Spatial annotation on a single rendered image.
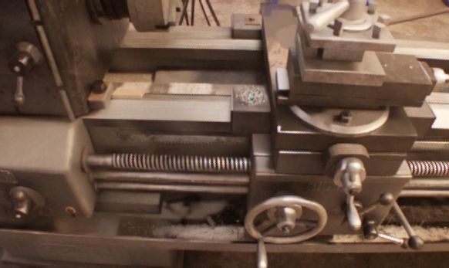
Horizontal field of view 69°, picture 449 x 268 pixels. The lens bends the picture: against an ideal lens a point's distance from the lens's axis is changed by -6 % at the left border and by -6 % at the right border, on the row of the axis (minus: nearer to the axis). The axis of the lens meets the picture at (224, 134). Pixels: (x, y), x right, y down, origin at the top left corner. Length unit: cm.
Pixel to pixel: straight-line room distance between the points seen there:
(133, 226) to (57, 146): 43
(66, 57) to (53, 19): 10
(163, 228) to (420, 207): 94
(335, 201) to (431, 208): 58
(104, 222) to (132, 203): 13
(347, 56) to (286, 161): 26
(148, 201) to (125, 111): 37
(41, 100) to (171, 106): 34
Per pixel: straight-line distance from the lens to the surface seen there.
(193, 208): 124
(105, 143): 108
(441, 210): 148
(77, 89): 92
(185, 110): 93
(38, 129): 100
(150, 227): 122
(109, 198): 124
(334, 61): 74
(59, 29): 84
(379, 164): 88
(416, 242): 100
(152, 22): 93
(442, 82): 89
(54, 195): 105
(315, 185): 90
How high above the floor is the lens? 144
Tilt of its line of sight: 44 degrees down
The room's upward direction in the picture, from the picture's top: 1 degrees clockwise
